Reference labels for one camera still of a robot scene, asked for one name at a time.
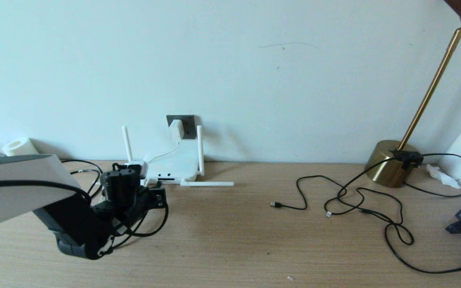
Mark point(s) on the white paper roll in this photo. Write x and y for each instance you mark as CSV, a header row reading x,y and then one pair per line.
x,y
18,146

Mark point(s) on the crumpled white tissue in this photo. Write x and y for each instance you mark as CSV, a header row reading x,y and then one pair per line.
x,y
440,176

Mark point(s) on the white router with antennas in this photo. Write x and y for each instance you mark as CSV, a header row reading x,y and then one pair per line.
x,y
174,164

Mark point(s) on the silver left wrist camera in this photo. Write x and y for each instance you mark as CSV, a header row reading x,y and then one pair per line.
x,y
137,168

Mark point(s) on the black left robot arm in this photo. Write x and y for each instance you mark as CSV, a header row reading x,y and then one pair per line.
x,y
6,204

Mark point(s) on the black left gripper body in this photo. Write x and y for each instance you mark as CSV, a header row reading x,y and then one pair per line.
x,y
152,196

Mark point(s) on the brass desk lamp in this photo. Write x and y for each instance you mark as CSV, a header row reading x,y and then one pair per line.
x,y
386,164

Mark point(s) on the grey wall socket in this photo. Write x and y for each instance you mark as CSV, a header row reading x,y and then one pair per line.
x,y
189,126

